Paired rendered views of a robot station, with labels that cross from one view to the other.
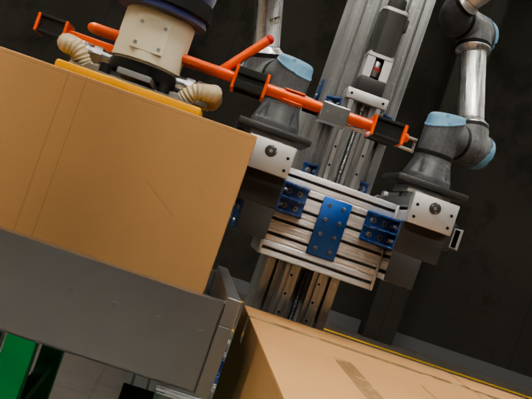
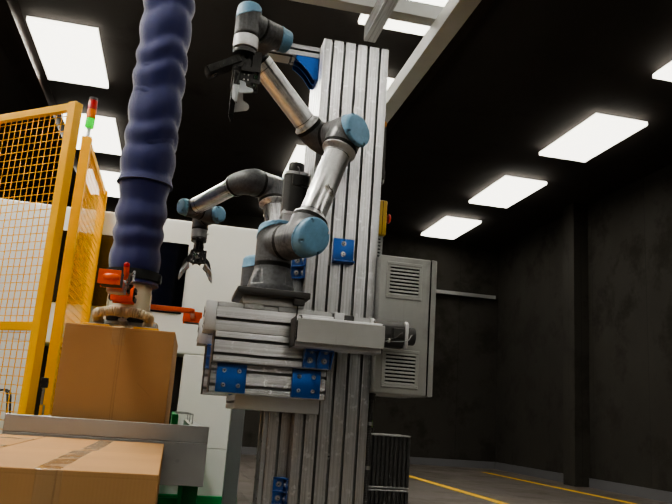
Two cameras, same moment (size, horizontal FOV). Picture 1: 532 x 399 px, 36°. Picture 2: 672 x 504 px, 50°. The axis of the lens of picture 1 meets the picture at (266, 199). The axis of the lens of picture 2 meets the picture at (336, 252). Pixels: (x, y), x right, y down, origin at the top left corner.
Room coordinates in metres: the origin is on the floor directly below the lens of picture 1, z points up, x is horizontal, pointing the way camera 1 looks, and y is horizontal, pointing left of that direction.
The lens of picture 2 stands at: (2.45, -2.70, 0.67)
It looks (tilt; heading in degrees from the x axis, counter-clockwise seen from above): 13 degrees up; 83
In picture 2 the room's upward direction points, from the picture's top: 4 degrees clockwise
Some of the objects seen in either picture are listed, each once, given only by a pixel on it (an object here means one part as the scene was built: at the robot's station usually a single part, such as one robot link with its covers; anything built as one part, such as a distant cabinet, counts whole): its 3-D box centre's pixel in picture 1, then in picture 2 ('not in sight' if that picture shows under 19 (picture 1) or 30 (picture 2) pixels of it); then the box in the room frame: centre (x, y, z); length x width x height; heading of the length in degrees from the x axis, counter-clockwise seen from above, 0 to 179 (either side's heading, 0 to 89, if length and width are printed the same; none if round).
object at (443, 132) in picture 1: (442, 134); (275, 243); (2.52, -0.45, 1.20); 0.13 x 0.12 x 0.14; 125
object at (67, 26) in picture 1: (54, 28); (192, 318); (2.21, 0.69, 1.08); 0.09 x 0.08 x 0.05; 3
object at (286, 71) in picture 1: (289, 78); (258, 271); (2.48, 0.05, 1.20); 0.13 x 0.12 x 0.14; 38
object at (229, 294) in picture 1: (223, 291); (109, 428); (2.01, 0.02, 0.58); 0.70 x 0.03 x 0.06; 5
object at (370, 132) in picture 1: (386, 131); (110, 278); (1.99, -0.22, 1.08); 0.08 x 0.07 x 0.05; 93
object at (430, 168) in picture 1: (429, 169); (271, 279); (2.52, -0.45, 1.09); 0.15 x 0.15 x 0.10
